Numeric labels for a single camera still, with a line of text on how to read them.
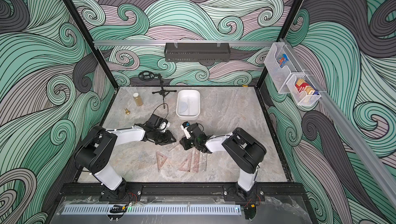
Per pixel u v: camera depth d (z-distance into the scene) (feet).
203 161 2.74
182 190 2.48
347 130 1.65
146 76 3.12
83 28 2.83
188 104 3.60
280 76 2.71
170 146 2.95
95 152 1.52
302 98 2.06
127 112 3.40
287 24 2.79
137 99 3.40
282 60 2.74
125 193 2.29
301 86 2.16
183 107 3.56
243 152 1.54
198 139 2.37
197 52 3.47
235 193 2.39
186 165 2.69
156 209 2.29
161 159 2.79
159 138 2.61
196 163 2.73
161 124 2.67
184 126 2.74
